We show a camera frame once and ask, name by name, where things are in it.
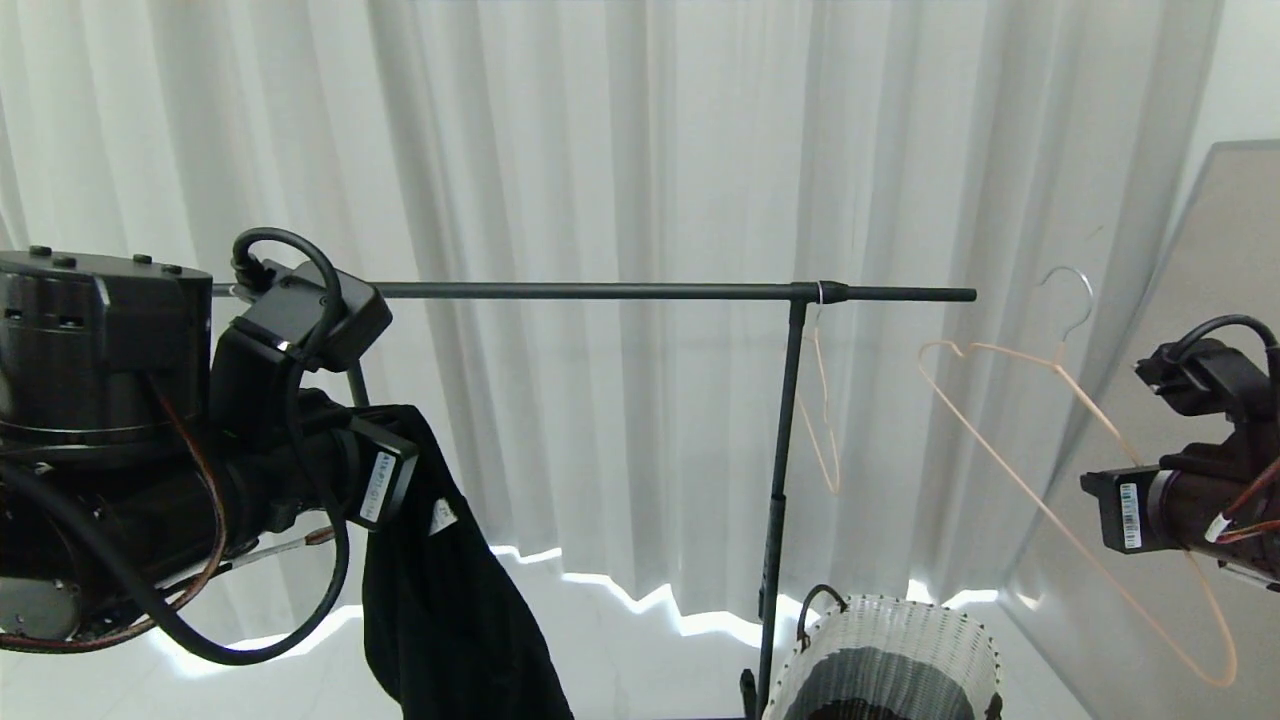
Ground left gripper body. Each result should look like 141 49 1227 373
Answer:
0 395 421 641

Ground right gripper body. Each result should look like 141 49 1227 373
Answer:
1080 465 1280 591

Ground black garment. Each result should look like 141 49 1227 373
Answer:
300 390 576 720

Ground pink clothes hanger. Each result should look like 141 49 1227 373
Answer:
795 300 843 498
917 266 1239 689

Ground white laundry basket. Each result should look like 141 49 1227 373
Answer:
762 585 1004 720

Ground black clothes rack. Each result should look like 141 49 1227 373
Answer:
212 280 978 720

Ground white curtain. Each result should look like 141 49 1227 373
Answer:
0 0 1226 646

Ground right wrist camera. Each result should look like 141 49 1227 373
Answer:
1135 338 1276 471

